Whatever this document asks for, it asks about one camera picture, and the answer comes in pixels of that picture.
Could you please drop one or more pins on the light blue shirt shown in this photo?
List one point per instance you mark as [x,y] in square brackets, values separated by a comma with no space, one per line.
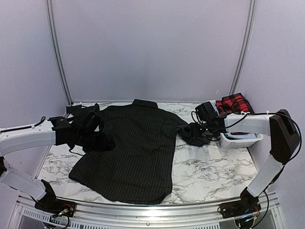
[240,136]

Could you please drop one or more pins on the red black plaid shirt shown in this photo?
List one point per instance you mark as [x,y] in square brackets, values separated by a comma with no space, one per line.
[235,103]

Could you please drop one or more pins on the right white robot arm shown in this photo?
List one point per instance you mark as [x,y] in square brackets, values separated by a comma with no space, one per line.
[286,142]

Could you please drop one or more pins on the aluminium frame post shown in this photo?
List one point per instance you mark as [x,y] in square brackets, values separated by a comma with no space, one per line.
[245,46]
[57,53]

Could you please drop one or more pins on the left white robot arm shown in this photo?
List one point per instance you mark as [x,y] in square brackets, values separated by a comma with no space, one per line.
[84,130]

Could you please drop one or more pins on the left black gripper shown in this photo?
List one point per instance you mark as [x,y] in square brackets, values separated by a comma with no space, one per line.
[102,147]

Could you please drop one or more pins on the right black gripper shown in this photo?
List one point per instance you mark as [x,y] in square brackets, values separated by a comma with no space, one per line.
[194,132]

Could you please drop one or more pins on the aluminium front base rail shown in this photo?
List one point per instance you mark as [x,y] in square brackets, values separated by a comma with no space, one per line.
[90,215]

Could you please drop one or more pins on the black pinstriped long sleeve shirt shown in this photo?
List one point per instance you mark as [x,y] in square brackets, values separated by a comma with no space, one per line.
[139,168]

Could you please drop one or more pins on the white plastic laundry basket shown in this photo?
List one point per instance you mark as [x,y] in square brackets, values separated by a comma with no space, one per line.
[226,143]

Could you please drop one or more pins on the left aluminium frame post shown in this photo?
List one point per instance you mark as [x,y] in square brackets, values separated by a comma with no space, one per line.
[57,53]

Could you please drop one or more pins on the right aluminium frame post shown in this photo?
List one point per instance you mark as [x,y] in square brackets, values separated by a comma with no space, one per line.
[245,46]

